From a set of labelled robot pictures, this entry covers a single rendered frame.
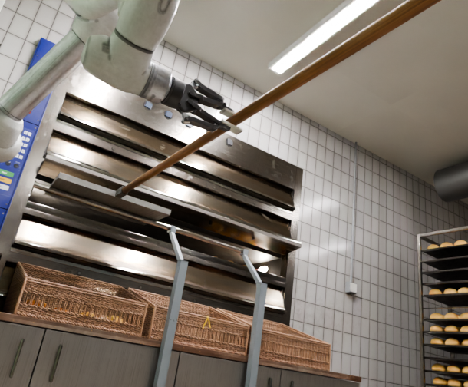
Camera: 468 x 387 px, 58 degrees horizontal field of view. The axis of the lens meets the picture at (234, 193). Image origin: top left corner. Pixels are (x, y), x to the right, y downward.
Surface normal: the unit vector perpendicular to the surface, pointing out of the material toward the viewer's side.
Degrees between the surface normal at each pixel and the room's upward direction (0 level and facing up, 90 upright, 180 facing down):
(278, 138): 90
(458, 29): 180
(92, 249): 70
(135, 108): 90
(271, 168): 90
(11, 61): 90
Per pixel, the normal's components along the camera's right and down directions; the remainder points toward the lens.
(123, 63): 0.22, 0.52
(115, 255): 0.56, -0.55
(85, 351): 0.54, -0.25
